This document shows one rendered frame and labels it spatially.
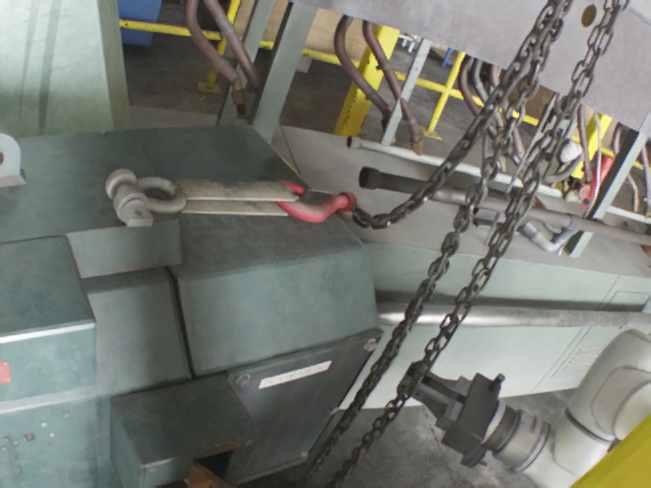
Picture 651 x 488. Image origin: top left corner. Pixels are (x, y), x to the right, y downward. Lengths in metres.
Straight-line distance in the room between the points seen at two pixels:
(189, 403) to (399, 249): 0.76
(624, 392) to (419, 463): 0.94
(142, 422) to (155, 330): 0.09
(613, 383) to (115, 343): 0.63
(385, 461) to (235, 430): 1.06
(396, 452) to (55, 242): 1.26
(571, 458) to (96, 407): 0.64
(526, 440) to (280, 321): 0.42
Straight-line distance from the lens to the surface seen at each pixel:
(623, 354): 0.79
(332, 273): 0.63
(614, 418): 0.78
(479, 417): 0.80
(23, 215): 0.54
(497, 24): 1.09
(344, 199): 0.71
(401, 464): 1.58
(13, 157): 0.58
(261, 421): 0.69
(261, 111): 1.00
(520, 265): 1.43
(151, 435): 0.50
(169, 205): 0.54
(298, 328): 0.60
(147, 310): 0.53
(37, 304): 0.45
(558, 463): 0.83
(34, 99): 1.04
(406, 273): 1.25
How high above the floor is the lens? 1.20
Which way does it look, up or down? 34 degrees down
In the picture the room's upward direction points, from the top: 22 degrees clockwise
